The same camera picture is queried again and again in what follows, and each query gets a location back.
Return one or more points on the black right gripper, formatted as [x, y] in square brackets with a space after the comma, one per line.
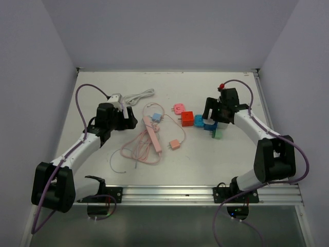
[212, 103]

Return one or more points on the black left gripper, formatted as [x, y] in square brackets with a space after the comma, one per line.
[132, 120]

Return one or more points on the light blue adapter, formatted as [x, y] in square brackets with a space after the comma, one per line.
[198, 121]

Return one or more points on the white rectangular charger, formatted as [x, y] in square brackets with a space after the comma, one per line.
[222, 126]

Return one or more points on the blue charger plug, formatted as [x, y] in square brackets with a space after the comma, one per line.
[156, 117]

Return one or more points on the red cube socket adapter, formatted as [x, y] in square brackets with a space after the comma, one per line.
[186, 118]

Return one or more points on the green plug adapter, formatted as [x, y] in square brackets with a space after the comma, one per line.
[216, 134]

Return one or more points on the pink socket adapter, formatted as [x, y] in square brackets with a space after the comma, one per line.
[178, 108]

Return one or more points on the pink power strip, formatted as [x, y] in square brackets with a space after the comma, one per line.
[152, 134]

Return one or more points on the orange charger plug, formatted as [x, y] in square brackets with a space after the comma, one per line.
[174, 144]

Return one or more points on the purple power strip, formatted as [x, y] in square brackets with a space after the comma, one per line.
[124, 110]

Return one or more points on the blue cube socket adapter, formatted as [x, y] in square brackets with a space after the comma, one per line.
[210, 127]

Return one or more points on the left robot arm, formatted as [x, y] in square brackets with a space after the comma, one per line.
[54, 186]

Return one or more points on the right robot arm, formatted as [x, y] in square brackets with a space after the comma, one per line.
[274, 158]

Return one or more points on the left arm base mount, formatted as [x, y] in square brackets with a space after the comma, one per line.
[102, 198]

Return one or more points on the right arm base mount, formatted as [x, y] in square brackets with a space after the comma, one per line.
[231, 198]

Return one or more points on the aluminium side rail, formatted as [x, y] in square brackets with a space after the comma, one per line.
[265, 105]

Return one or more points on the aluminium front rail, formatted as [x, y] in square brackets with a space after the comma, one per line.
[203, 195]

